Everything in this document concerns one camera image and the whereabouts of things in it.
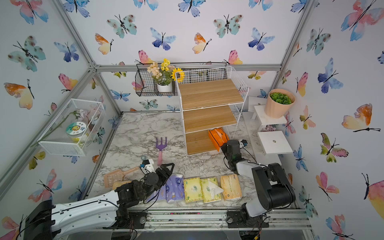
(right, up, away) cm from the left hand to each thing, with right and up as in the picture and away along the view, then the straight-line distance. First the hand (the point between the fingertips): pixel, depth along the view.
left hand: (175, 167), depth 76 cm
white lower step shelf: (+54, +11, +8) cm, 56 cm away
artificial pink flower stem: (-46, +27, -1) cm, 53 cm away
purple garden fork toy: (-14, +7, +25) cm, 30 cm away
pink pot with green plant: (+53, +33, +2) cm, 63 cm away
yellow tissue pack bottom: (+29, -11, +4) cm, 31 cm away
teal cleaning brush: (-23, +1, +20) cm, 31 cm away
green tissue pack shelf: (+9, -12, +3) cm, 15 cm away
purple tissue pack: (-1, -12, +4) cm, 13 cm away
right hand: (+28, +11, +17) cm, 35 cm away
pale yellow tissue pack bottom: (+19, -13, +2) cm, 23 cm away
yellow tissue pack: (-32, -10, +5) cm, 34 cm away
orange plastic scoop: (-36, -8, +13) cm, 39 cm away
